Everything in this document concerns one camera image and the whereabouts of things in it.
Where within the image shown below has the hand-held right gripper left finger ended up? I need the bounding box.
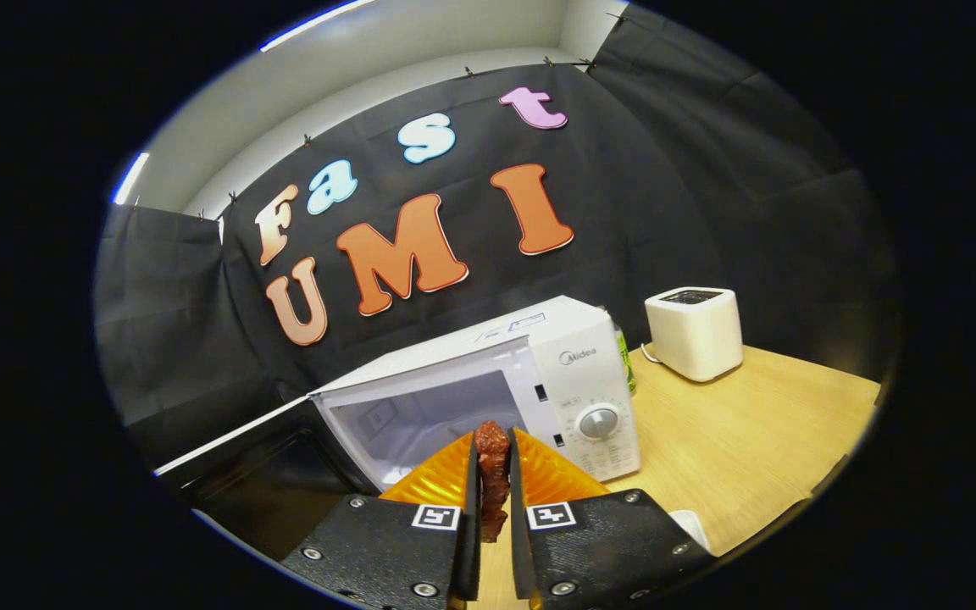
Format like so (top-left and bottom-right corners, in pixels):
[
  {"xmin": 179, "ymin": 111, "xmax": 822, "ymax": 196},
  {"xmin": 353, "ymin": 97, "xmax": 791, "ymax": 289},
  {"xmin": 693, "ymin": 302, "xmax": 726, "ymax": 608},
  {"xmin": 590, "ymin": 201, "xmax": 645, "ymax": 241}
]
[{"xmin": 280, "ymin": 430, "xmax": 482, "ymax": 610}]

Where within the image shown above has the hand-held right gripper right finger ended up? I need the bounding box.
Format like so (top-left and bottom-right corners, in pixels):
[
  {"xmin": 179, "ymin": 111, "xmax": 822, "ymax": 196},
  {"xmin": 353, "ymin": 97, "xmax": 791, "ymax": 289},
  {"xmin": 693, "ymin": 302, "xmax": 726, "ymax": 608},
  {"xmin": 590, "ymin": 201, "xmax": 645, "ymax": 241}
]
[{"xmin": 507, "ymin": 428, "xmax": 713, "ymax": 610}]

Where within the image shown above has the brown meat piece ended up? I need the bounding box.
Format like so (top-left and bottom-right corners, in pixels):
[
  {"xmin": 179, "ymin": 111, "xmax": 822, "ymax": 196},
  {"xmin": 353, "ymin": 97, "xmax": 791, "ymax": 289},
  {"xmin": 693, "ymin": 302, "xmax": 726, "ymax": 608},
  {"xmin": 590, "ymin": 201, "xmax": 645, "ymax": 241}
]
[{"xmin": 473, "ymin": 421, "xmax": 512, "ymax": 543}]

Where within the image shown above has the white microwave oven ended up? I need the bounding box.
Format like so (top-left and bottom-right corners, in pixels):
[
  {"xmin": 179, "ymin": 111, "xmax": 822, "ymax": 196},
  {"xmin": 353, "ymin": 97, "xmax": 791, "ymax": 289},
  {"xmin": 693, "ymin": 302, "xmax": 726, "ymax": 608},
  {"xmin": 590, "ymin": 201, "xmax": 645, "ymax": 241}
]
[{"xmin": 153, "ymin": 295, "xmax": 641, "ymax": 562}]

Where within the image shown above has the white ridged dish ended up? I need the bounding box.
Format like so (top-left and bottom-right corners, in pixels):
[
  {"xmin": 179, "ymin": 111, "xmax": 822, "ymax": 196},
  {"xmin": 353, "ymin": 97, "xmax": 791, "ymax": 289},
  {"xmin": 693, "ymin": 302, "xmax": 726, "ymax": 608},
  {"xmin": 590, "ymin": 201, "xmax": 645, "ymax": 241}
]
[{"xmin": 670, "ymin": 510, "xmax": 714, "ymax": 557}]

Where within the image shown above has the green label drink bottle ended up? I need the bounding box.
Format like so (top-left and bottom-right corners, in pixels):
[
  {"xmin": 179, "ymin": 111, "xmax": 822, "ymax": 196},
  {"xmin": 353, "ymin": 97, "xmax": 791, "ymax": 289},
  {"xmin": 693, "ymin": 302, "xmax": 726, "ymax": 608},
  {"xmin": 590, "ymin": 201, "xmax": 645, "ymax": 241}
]
[{"xmin": 615, "ymin": 326, "xmax": 637, "ymax": 397}]

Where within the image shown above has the white toaster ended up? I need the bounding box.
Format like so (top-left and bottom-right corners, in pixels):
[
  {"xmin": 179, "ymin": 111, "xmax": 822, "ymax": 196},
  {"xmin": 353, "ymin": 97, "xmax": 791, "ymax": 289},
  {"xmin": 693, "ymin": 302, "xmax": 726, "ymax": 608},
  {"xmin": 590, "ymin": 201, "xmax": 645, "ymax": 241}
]
[{"xmin": 644, "ymin": 286, "xmax": 744, "ymax": 383}]

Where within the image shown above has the black backdrop cloth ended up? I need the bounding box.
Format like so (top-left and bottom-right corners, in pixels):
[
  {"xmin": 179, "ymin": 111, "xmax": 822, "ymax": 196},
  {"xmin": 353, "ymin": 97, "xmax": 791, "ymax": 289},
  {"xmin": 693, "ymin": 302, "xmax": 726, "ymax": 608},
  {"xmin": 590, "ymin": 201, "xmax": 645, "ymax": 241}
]
[{"xmin": 94, "ymin": 4, "xmax": 904, "ymax": 475}]

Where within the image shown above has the ceiling light strip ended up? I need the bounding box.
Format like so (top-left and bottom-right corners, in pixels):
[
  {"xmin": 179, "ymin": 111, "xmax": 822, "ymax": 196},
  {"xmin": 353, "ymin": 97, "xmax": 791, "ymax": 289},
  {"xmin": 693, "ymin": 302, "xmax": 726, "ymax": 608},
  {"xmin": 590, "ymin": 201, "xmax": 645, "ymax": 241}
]
[{"xmin": 113, "ymin": 152, "xmax": 151, "ymax": 206}]

